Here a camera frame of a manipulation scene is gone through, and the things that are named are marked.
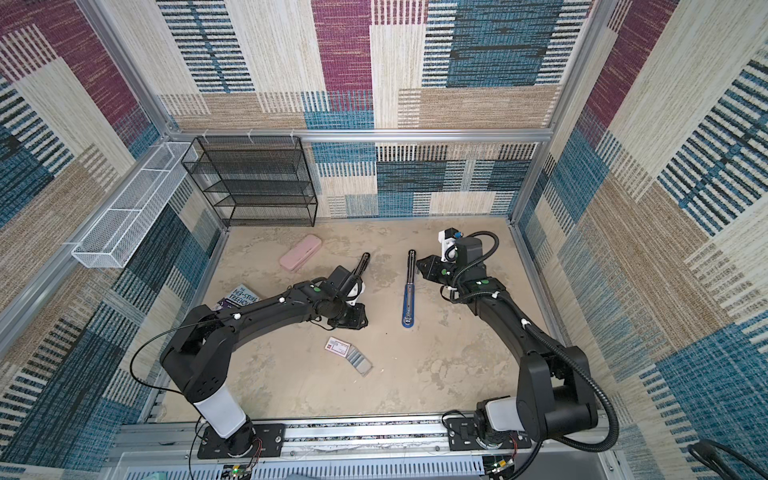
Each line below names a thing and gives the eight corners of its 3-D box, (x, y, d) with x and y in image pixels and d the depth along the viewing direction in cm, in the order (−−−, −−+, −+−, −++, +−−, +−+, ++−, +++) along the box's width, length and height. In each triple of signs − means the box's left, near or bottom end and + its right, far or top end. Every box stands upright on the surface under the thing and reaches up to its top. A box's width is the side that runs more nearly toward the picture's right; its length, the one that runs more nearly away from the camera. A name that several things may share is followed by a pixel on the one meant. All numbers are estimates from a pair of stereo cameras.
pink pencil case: (279, 265, 109) (277, 261, 107) (309, 235, 118) (307, 231, 116) (294, 273, 107) (292, 269, 105) (323, 242, 116) (322, 238, 114)
